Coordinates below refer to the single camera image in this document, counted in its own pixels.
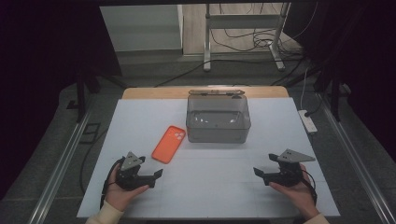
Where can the orange phone case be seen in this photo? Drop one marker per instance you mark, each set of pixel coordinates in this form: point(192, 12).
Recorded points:
point(169, 144)

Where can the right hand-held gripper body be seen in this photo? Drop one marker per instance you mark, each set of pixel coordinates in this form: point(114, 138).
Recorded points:
point(288, 175)

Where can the white cabinet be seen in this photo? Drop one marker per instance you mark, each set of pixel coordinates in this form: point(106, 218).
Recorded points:
point(140, 28)

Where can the black stand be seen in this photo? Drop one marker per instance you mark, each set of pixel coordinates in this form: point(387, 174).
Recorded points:
point(81, 96)
point(335, 99)

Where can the aluminium floor rail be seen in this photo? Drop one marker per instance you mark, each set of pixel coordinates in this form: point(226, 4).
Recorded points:
point(355, 161)
point(60, 165)

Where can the white power strip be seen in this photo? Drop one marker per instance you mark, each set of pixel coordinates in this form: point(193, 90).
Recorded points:
point(307, 122)

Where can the clear grey storage box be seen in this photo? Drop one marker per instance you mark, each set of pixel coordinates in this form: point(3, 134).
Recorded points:
point(218, 123)

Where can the person's right hand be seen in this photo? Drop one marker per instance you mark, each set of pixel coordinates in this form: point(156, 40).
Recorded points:
point(295, 196)

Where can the white metal stand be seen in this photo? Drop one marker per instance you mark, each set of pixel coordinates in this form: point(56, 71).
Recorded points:
point(241, 21)

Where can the white table mat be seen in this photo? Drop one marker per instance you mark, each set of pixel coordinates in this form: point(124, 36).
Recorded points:
point(205, 189)

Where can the dark curtain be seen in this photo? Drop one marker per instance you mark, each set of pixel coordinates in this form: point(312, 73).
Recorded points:
point(40, 62)
point(367, 62)

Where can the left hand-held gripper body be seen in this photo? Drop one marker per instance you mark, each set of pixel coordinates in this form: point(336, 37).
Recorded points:
point(129, 179)

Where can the person's left hand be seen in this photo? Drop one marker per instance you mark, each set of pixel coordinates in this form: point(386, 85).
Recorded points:
point(120, 196)

